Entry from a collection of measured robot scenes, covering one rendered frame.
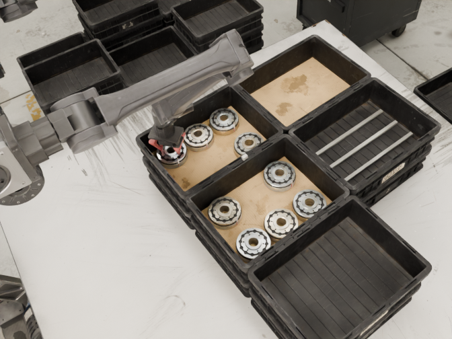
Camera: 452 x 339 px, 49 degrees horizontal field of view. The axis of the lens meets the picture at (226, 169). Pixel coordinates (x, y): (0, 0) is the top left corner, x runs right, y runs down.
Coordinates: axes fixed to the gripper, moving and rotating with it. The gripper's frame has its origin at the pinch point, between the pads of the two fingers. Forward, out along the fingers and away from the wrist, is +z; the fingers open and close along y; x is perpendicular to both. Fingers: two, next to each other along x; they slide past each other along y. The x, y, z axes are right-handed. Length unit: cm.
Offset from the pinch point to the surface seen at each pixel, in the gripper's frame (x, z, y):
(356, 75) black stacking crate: -46, -2, -55
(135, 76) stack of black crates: -76, 50, 55
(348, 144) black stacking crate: -19, 4, -57
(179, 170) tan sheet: 4.7, 4.0, -4.6
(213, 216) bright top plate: 20.4, 1.0, -21.5
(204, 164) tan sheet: 0.4, 4.0, -12.0
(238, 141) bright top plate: -9.5, 0.9, -21.2
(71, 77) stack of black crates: -58, 39, 80
